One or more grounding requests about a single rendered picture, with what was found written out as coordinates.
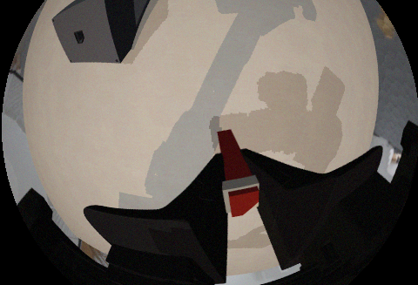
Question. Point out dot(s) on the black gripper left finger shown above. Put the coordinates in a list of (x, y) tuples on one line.
[(193, 225)]

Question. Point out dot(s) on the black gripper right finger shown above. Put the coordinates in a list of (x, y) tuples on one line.
[(295, 203)]

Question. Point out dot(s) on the dark red peg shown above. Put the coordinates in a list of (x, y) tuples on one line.
[(241, 188)]

